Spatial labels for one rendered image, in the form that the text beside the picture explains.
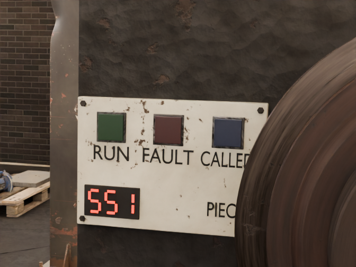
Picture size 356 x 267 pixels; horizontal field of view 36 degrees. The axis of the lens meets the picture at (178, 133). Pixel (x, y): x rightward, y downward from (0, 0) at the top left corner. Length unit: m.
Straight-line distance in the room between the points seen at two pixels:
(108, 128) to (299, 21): 0.29
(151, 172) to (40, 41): 6.72
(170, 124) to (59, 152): 2.74
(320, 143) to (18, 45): 7.10
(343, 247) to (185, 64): 0.35
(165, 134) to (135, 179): 0.08
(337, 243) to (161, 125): 0.31
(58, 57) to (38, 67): 4.02
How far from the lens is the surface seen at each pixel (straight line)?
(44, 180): 5.62
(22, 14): 7.56
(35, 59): 7.45
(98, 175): 0.76
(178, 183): 0.73
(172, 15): 0.75
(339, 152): 0.54
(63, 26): 3.41
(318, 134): 0.56
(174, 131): 0.72
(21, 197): 5.05
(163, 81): 0.74
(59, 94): 3.41
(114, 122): 0.74
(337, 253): 0.51
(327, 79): 0.57
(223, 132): 0.71
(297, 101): 0.57
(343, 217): 0.51
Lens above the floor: 1.27
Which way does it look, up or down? 6 degrees down
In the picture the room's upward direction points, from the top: 2 degrees clockwise
